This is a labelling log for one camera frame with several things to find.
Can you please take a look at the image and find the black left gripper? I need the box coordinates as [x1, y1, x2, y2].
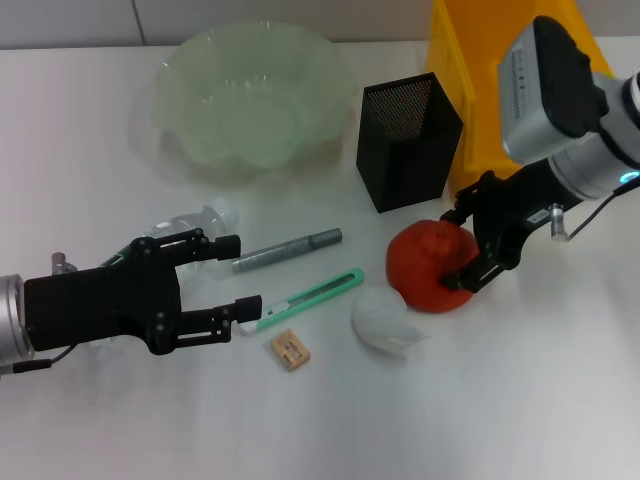
[23, 228, 264, 356]

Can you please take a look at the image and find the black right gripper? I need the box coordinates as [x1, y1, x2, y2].
[439, 162, 584, 294]

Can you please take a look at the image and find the clear bottle with green label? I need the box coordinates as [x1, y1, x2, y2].
[82, 197, 241, 351]

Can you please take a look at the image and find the white paper ball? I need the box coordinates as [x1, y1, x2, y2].
[349, 287, 434, 357]

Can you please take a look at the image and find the grey marker pen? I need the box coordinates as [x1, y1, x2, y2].
[231, 227, 345, 275]

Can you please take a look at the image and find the green utility knife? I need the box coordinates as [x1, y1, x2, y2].
[239, 267, 365, 339]

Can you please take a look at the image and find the black mesh pen holder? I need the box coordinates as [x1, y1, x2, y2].
[355, 72, 465, 215]

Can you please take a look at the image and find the green glass fruit plate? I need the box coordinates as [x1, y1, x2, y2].
[149, 18, 357, 174]

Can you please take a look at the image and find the small wooden pencil sharpener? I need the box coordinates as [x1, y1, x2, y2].
[269, 328, 312, 374]

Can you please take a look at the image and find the yellow plastic bin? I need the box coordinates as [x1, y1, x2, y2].
[424, 0, 614, 199]

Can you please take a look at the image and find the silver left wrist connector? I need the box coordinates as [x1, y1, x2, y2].
[51, 251, 79, 275]

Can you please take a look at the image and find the right arm cable with plug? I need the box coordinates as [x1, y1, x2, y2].
[548, 177, 640, 242]

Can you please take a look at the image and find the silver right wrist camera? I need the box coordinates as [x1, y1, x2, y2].
[497, 15, 611, 165]

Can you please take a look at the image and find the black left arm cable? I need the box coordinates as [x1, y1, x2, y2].
[0, 344, 76, 376]

